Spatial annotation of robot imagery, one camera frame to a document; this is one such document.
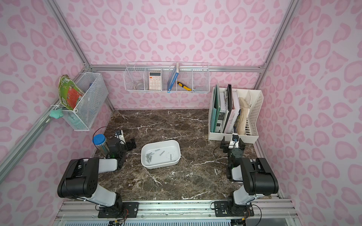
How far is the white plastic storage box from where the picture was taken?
912 millimetres

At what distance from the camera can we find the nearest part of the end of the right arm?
72cm

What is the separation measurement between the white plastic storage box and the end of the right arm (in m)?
0.28
